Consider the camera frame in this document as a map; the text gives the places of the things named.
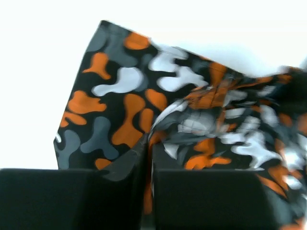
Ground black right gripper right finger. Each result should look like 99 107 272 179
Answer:
153 144 278 230

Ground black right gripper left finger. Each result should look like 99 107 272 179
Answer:
0 136 147 230

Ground orange black camouflage shorts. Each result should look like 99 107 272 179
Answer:
54 21 307 230

